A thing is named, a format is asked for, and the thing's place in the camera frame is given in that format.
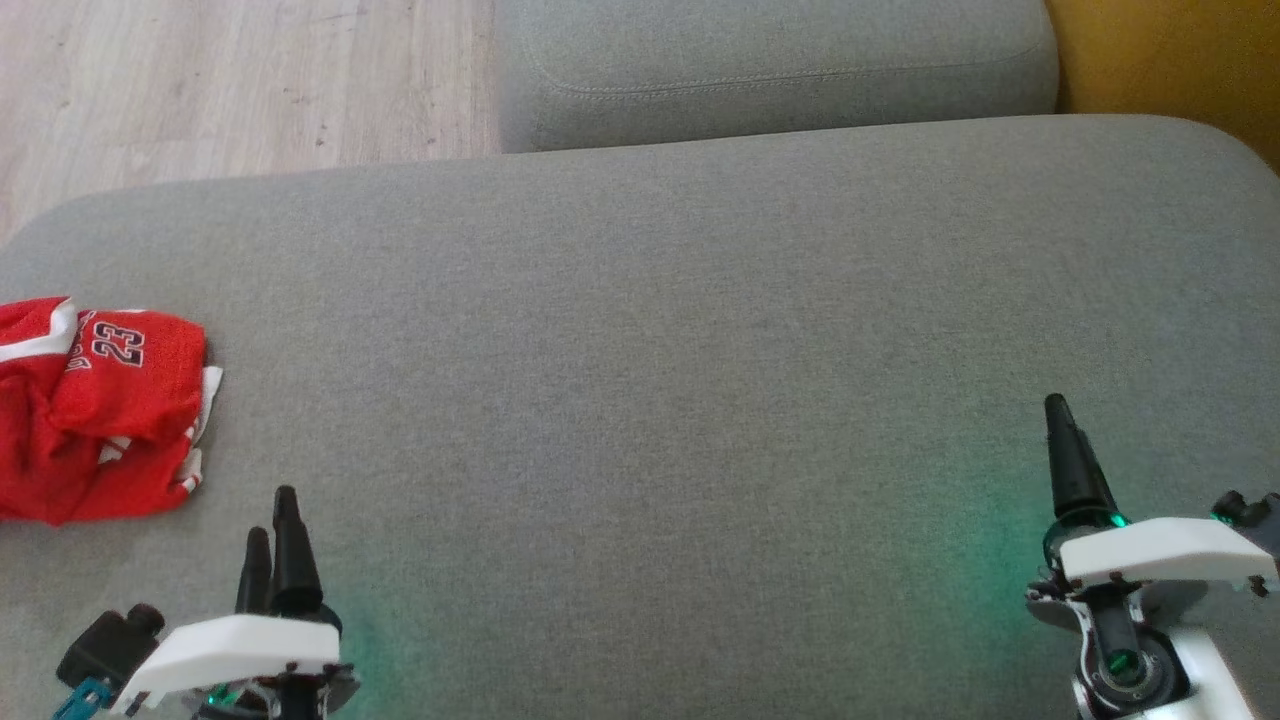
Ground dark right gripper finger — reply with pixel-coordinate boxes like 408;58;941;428
1044;393;1120;529

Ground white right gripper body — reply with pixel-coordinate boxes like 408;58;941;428
1027;517;1280;627

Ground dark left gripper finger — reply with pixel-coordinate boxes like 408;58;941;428
271;486;324;617
235;527;274;615

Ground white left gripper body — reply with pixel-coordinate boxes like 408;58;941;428
110;614;361;720

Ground red and white jersey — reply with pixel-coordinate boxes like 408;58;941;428
0;297;206;527

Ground large grey sofa seat cushion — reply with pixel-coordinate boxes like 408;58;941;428
0;113;1280;720

